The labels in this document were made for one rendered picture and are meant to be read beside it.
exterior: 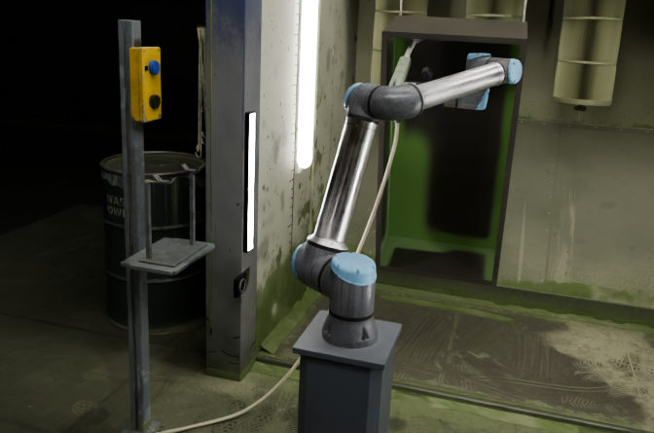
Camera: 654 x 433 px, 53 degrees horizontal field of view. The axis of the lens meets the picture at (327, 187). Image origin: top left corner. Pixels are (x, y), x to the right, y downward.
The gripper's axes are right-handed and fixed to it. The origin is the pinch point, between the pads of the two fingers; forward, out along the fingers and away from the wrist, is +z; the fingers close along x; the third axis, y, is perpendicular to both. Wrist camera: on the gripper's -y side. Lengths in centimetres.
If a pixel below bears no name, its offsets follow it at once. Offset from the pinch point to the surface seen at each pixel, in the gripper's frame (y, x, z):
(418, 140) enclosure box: 55, 47, -6
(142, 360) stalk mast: 81, -93, 84
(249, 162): 32, -19, 60
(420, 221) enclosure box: 100, 38, -10
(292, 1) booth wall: -10, 58, 60
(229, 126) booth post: 18, -14, 69
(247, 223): 58, -30, 59
